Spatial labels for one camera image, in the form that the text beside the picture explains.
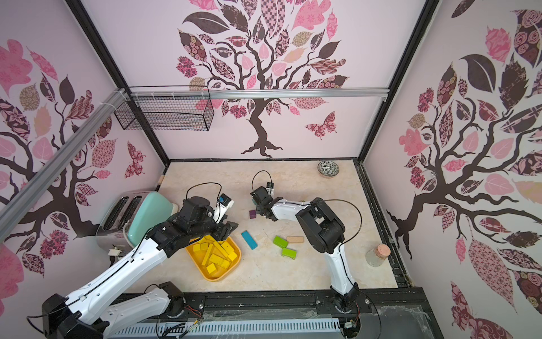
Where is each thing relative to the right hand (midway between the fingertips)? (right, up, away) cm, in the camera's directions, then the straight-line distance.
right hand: (265, 203), depth 101 cm
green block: (+7, -15, -13) cm, 21 cm away
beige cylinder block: (+14, -14, -11) cm, 23 cm away
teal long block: (-5, -16, -11) cm, 20 cm away
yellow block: (-20, -23, -21) cm, 36 cm away
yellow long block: (-17, -21, -18) cm, 32 cm away
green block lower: (+11, -18, -15) cm, 26 cm away
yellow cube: (-12, -19, -18) cm, 29 cm away
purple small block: (-5, -4, -6) cm, 9 cm away
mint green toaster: (-52, -3, -23) cm, 56 cm away
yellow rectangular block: (-15, -16, -15) cm, 27 cm away
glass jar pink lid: (+43, -18, -23) cm, 52 cm away
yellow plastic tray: (-16, -24, -21) cm, 36 cm away
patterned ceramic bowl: (+35, +18, +13) cm, 41 cm away
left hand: (-11, -5, -24) cm, 27 cm away
